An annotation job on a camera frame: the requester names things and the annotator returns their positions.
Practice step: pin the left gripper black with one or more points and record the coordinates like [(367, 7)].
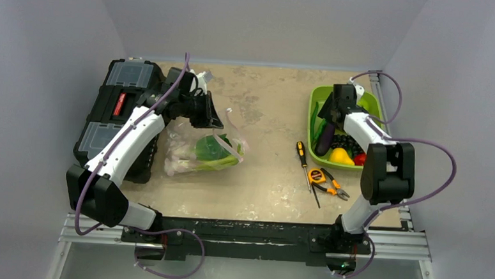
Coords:
[(209, 118)]

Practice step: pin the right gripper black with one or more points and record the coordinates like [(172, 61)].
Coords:
[(333, 110)]

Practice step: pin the green toy bok choy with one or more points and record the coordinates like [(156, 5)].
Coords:
[(210, 155)]

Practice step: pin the clear zip top bag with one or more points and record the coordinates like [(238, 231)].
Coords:
[(229, 136)]

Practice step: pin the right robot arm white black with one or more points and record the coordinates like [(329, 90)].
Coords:
[(388, 175)]

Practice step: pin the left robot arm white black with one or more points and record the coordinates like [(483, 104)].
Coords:
[(118, 142)]

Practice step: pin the green plastic basket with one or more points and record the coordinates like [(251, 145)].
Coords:
[(369, 102)]

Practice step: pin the toy leek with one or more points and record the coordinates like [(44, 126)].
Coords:
[(318, 131)]

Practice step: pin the dark toy grapes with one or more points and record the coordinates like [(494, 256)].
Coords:
[(347, 143)]

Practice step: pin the purple toy eggplant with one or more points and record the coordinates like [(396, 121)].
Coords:
[(325, 139)]

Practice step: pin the red toy pepper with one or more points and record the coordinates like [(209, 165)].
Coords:
[(359, 160)]

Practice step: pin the black yellow screwdriver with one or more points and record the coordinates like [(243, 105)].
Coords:
[(300, 149)]

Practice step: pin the yellow tape measure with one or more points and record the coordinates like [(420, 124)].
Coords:
[(316, 176)]

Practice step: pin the black plastic toolbox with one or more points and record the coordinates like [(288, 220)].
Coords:
[(125, 82)]

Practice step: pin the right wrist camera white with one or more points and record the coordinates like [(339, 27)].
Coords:
[(360, 90)]

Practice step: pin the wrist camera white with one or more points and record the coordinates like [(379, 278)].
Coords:
[(200, 80), (360, 90)]

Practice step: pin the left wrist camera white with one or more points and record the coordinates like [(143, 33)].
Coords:
[(200, 80)]

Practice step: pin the orange handled pliers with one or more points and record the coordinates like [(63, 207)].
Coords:
[(331, 187)]

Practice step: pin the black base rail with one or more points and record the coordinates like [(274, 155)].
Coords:
[(315, 245)]

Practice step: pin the aluminium frame rail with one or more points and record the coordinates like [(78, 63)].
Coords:
[(388, 244)]

